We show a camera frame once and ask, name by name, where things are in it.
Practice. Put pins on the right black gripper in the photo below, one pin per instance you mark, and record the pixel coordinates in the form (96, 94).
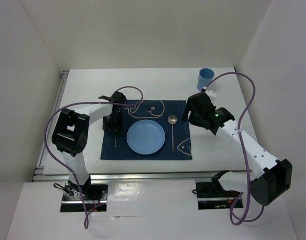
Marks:
(188, 108)

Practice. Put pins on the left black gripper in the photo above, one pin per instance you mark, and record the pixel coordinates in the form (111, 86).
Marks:
(117, 125)

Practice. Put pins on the silver metal fork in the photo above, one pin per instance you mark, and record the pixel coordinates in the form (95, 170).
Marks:
(115, 138)

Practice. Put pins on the dark blue whale placemat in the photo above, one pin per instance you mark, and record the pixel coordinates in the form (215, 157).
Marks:
(158, 111)

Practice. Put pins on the silver metal spoon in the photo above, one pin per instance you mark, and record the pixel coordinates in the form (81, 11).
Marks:
(172, 119)

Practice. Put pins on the light blue plastic plate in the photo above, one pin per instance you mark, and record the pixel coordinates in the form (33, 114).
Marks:
(145, 137)

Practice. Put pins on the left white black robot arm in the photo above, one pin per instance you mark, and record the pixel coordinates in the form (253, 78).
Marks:
(71, 134)

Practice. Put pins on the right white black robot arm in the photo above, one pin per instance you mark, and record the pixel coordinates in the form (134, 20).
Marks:
(272, 176)

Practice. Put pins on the light blue plastic cup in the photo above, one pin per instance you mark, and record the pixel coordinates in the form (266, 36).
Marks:
(205, 76)

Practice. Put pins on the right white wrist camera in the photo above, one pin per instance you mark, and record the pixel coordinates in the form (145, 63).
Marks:
(211, 93)

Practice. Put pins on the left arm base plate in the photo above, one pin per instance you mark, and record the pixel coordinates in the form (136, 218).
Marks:
(96, 199)

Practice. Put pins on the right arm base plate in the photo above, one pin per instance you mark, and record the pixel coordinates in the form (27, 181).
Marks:
(208, 198)

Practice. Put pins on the aluminium table frame rail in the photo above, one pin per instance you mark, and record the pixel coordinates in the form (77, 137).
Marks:
(209, 153)

